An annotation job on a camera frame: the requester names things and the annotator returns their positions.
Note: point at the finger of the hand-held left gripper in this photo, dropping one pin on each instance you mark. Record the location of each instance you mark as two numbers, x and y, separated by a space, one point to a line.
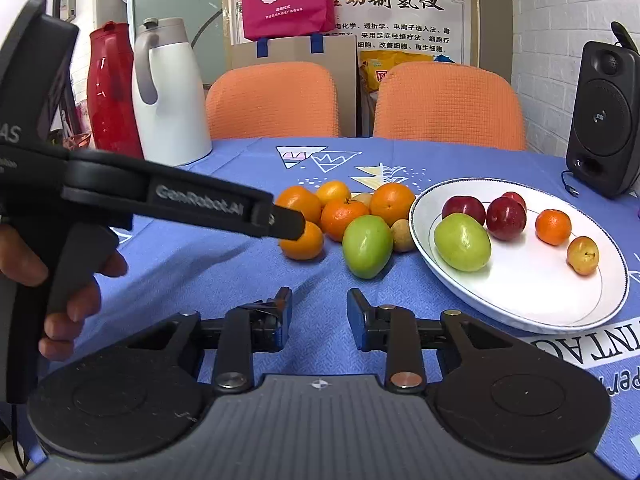
285 222

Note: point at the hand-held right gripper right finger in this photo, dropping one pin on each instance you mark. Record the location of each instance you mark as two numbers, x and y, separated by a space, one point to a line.
356 310

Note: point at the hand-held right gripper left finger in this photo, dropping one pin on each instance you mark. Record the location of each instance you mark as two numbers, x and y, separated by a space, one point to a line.
286 307

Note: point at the tangerine with green stem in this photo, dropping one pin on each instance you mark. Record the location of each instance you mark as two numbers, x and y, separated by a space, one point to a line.
342 220

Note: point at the green jujube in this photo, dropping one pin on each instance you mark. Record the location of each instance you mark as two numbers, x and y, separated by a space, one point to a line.
367 247
462 242

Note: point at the small brown longan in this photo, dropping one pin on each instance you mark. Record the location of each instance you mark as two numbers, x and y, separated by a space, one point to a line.
363 199

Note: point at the brown kiwi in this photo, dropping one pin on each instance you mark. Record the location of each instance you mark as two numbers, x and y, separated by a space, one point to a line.
404 236

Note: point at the medium orange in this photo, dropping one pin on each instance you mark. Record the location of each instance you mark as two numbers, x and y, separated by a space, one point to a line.
392 202

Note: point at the dark red plum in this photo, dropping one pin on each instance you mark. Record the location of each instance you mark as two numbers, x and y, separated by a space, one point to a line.
506 220
462 206

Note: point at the white plate with blue rim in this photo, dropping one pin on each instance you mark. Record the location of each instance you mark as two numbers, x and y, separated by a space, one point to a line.
525 287

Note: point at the round tangerine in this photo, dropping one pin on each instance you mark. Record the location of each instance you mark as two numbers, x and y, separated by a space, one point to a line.
553 227

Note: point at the yellow red plum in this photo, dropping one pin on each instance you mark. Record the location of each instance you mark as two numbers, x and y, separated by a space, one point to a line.
582 256

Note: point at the person's left hand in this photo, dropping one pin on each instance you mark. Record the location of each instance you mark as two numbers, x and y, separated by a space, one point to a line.
20 260

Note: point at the blue printed tablecloth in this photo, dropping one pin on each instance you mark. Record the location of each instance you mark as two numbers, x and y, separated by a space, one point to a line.
320 270

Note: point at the red thermos jug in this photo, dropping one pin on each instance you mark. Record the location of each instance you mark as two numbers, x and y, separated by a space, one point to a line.
110 110

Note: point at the white thermos jug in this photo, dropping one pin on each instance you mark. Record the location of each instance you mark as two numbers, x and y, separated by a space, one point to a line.
175 110

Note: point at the orange chair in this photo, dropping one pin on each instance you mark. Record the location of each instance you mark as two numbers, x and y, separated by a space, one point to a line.
450 105
272 100

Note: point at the yellow snack bag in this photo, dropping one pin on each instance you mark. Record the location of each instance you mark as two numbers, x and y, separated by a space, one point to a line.
372 74

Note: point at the pink tote bag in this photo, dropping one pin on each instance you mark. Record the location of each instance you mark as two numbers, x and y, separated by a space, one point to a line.
285 0

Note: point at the black speaker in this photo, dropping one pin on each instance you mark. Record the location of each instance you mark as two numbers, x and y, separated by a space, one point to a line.
600 120

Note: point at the small black device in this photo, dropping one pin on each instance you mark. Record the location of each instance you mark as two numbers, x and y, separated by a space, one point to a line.
625 37

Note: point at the white text wall poster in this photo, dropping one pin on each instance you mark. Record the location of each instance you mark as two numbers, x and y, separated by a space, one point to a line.
400 5

